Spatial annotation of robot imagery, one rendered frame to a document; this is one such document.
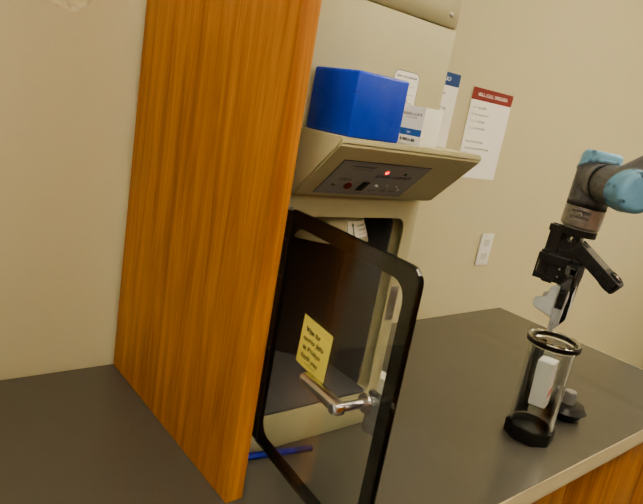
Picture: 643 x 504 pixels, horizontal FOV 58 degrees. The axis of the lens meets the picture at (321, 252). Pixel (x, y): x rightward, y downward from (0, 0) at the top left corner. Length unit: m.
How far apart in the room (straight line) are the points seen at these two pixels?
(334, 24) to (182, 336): 0.56
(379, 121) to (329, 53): 0.14
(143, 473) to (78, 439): 0.14
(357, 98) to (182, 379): 0.55
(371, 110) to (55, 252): 0.70
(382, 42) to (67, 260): 0.73
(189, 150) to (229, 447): 0.47
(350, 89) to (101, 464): 0.70
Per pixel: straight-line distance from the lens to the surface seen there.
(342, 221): 1.03
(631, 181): 1.11
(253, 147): 0.82
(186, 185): 1.00
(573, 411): 1.50
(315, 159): 0.84
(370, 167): 0.89
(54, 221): 1.23
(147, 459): 1.06
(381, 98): 0.85
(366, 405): 0.75
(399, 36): 1.02
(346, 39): 0.94
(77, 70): 1.20
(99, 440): 1.10
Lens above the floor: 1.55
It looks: 14 degrees down
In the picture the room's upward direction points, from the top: 10 degrees clockwise
